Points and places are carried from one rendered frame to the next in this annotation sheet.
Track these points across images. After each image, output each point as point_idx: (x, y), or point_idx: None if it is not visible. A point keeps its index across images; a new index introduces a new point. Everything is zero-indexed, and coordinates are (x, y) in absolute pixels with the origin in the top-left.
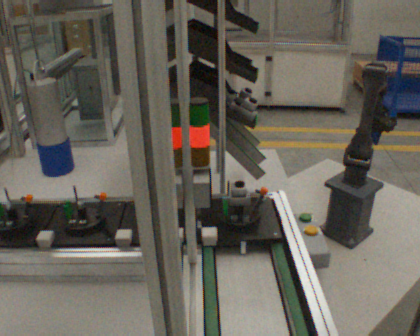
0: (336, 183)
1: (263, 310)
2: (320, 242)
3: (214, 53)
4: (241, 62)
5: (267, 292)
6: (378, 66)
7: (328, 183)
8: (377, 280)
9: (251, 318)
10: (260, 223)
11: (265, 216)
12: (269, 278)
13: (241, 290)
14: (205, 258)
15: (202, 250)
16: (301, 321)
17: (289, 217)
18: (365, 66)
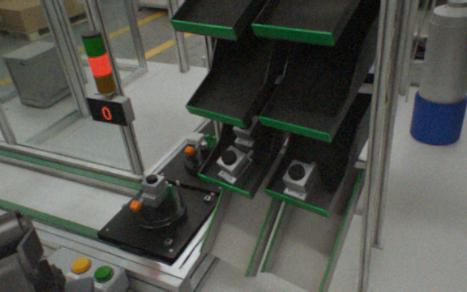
0: (73, 288)
1: (63, 208)
2: (60, 264)
3: (225, 41)
4: (259, 94)
5: (74, 216)
6: None
7: (83, 278)
8: None
9: (66, 199)
10: (134, 225)
11: (140, 235)
12: (84, 224)
13: (93, 203)
14: (137, 183)
15: None
16: (22, 211)
17: (122, 260)
18: (27, 225)
